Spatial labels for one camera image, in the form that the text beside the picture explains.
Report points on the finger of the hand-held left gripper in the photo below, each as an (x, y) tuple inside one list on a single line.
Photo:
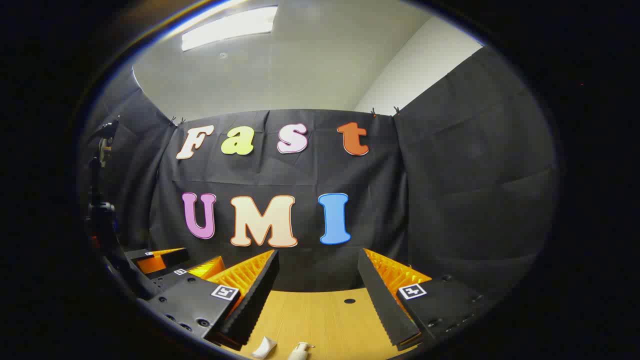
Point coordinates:
[(172, 280), (167, 256)]

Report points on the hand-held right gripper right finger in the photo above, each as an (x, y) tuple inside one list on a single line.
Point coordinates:
[(380, 300)]

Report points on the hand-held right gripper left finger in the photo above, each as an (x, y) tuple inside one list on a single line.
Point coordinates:
[(255, 300)]

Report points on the white squeeze tube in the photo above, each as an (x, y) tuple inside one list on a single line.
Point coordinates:
[(265, 347)]

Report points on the white pump bottle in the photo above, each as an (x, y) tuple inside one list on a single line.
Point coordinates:
[(300, 354)]

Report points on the black backdrop cloth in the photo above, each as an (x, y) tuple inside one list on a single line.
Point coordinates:
[(450, 200)]

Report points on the ceiling light panel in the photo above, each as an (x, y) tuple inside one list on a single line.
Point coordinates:
[(230, 27)]

